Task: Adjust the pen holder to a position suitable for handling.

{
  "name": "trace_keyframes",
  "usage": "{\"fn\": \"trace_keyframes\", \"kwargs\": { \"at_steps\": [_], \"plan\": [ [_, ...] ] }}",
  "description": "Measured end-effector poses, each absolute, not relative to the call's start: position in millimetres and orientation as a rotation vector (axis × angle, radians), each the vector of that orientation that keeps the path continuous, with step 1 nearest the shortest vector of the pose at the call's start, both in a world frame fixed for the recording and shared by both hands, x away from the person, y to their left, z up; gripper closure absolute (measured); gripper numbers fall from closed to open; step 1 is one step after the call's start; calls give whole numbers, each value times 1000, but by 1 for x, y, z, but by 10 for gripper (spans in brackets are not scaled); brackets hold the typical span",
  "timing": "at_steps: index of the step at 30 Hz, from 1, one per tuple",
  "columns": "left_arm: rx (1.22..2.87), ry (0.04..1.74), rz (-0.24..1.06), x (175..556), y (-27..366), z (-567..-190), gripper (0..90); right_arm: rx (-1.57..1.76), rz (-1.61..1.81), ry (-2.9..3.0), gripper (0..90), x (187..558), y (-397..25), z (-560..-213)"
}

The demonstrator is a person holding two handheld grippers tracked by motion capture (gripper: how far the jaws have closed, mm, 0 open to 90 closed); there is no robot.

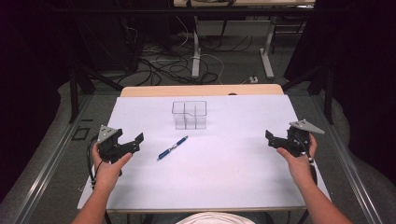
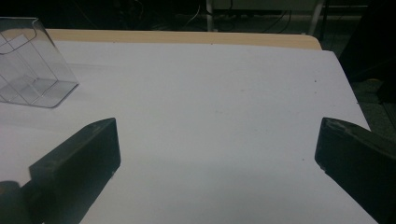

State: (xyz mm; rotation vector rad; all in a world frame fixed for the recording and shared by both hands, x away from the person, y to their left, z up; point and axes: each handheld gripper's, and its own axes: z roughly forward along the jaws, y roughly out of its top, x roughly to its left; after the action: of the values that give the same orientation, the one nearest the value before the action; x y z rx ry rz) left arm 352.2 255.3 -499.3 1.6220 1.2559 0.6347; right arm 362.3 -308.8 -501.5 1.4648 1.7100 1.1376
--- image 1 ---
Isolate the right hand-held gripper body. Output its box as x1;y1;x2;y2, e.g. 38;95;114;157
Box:
285;119;326;159

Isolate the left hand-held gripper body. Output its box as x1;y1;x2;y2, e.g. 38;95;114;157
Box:
97;124;124;164

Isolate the person's right hand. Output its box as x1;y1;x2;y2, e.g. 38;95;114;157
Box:
276;133;318;187

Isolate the person's left hand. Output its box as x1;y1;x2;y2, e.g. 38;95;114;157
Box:
92;141;134;191

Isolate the blue pen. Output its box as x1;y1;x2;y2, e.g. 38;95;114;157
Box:
156;134;190;161

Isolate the clear plastic divided container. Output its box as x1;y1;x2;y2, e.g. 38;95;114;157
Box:
171;100;208;131

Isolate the black metal stand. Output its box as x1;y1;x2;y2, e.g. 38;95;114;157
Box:
68;66;80;124

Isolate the person's white shirt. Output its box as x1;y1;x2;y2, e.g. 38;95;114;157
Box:
175;211;257;224

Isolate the white desk with metal legs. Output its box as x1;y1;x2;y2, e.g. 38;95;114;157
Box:
173;0;316;80

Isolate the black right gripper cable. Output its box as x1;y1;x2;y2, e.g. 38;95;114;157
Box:
293;133;319;188

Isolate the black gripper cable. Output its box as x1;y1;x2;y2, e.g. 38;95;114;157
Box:
293;133;319;188
86;134;105;191

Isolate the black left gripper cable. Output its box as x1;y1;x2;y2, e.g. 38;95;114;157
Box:
86;134;105;191

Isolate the black floor outlet frame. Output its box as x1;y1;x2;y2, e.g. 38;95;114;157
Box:
71;126;92;142

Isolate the aluminium floor rail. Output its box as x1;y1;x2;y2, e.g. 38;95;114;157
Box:
11;94;93;224
311;94;385;224

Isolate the tangle of black floor cables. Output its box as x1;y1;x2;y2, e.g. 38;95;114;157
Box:
115;27;254;88

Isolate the white floor cable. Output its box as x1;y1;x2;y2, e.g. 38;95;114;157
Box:
174;15;226;86

